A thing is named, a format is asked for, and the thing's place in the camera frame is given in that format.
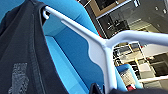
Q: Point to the blue sofa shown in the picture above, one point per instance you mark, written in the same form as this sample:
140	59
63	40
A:
73	60

